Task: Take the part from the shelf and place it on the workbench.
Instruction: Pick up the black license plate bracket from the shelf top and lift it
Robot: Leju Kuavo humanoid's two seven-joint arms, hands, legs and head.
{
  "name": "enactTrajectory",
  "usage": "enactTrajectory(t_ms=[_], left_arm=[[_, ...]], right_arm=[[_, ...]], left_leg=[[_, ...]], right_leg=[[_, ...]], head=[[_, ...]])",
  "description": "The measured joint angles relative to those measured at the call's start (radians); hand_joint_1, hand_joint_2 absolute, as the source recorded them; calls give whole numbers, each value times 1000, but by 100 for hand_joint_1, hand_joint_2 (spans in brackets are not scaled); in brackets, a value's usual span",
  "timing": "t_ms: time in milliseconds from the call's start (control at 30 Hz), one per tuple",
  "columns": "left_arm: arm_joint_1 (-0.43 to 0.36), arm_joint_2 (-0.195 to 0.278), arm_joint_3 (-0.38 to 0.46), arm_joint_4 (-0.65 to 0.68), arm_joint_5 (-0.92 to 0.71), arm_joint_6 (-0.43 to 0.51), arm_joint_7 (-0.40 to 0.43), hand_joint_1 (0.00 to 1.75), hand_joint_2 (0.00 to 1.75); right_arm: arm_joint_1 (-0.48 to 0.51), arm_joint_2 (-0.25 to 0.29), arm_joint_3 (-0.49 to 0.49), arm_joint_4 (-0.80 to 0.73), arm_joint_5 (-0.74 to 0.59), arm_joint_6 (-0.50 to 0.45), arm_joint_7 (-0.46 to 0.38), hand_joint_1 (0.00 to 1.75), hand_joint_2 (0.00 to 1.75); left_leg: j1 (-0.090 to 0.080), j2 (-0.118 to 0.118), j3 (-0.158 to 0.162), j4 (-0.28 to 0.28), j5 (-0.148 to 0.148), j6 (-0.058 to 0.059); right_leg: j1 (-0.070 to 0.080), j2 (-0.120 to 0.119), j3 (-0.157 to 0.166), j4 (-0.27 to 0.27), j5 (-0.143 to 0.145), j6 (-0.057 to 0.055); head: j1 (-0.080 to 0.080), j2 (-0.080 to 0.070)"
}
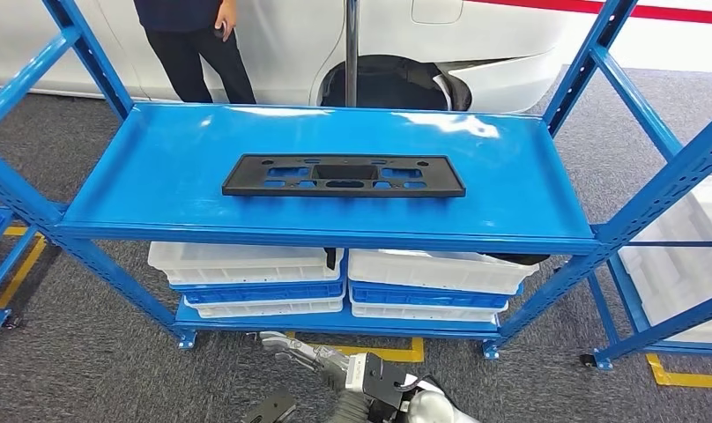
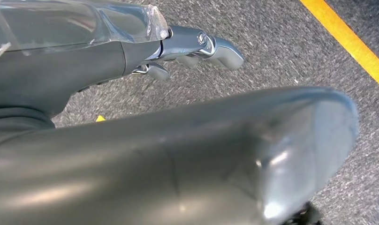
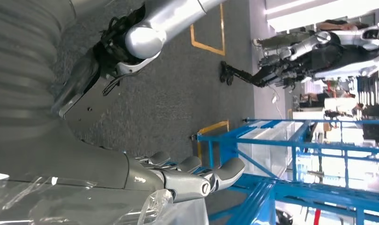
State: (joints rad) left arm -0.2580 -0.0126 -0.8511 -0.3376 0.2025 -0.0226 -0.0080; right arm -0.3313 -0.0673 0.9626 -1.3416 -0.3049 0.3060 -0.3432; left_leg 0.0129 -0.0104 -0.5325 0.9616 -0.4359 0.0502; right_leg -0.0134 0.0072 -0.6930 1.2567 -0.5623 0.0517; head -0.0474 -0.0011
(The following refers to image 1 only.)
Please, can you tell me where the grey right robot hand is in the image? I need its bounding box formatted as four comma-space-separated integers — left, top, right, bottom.
259, 331, 354, 390

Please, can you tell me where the person's hand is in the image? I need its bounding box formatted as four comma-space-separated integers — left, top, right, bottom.
213, 0, 239, 42

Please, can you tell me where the black plastic plate holder part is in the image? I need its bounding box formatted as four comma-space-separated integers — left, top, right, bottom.
221, 153, 467, 200

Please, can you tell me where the person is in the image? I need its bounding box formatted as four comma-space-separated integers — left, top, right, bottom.
132, 0, 258, 105

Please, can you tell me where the white car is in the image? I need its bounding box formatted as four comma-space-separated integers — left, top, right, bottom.
0, 0, 567, 115

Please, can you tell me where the silver metal pole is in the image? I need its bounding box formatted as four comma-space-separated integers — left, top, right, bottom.
344, 0, 360, 108

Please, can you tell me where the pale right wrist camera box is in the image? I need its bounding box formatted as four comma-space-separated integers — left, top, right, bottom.
345, 352, 419, 410

